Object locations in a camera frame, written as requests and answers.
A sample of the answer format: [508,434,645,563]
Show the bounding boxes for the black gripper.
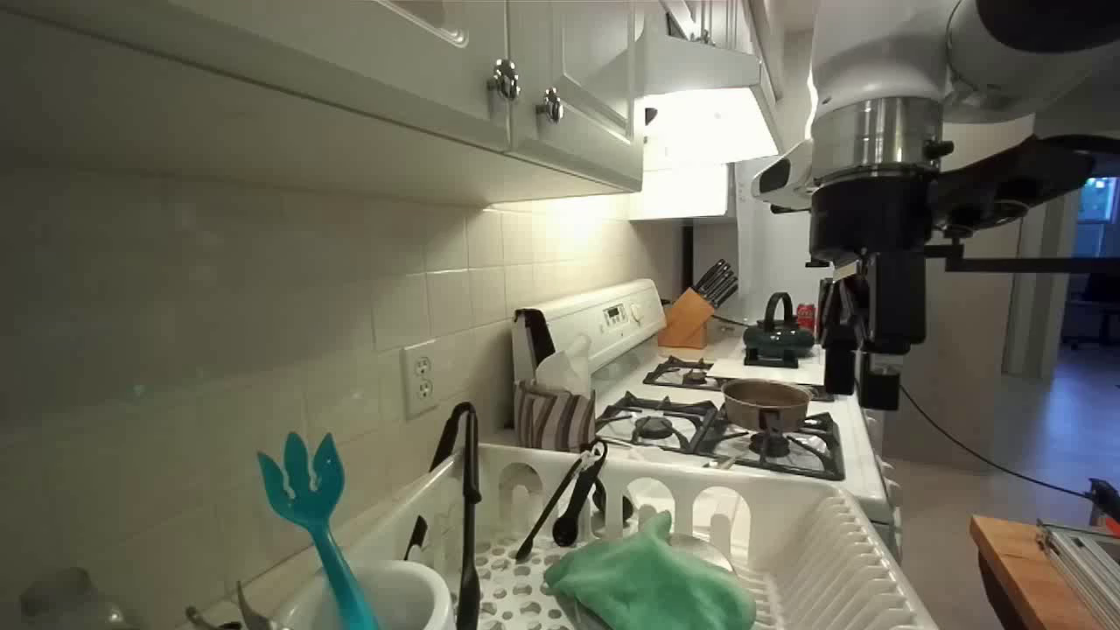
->
[806,166,938,412]

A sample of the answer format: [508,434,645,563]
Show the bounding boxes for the green microfiber cloth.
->
[541,512,763,630]

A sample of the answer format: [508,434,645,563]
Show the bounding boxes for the brown cooking pot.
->
[722,377,817,434]

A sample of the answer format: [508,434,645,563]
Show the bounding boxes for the dark tea kettle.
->
[737,290,821,371]

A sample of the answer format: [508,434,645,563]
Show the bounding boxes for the wooden knife block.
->
[658,257,744,352]

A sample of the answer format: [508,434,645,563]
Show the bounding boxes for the white plastic dish rack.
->
[345,439,938,630]

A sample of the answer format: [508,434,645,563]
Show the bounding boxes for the white gas stove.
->
[508,278,902,554]

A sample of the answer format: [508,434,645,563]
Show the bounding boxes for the wooden table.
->
[967,512,1120,630]

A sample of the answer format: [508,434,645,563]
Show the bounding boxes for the white plastic bag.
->
[532,337,600,401]

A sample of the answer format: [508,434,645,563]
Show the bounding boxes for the white range hood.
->
[627,0,788,225]

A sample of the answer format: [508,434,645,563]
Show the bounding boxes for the black ladle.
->
[550,439,614,554]

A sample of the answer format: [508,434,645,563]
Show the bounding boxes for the brown striped fabric bag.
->
[512,380,601,460]

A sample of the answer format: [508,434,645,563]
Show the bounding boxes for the silver cabinet knob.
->
[532,87,569,127]
[482,57,524,105]

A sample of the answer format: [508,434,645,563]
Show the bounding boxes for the black kitchen tongs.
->
[428,399,488,630]

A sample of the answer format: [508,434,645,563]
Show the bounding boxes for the white utensil cup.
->
[275,556,460,630]

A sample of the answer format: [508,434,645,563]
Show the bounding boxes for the teal plastic pasta fork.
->
[256,429,385,630]

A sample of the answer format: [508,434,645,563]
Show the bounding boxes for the white upper cabinets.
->
[0,0,646,210]

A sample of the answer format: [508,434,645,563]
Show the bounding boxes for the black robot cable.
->
[893,380,1099,505]

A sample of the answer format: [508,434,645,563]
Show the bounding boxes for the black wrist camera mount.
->
[928,134,1120,281]

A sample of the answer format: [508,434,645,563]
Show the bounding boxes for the metal base plate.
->
[1036,517,1120,625]

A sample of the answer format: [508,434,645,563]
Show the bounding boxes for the thin black utensil handle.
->
[512,448,587,568]

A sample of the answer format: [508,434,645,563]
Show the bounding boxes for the white wall outlet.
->
[400,337,445,423]

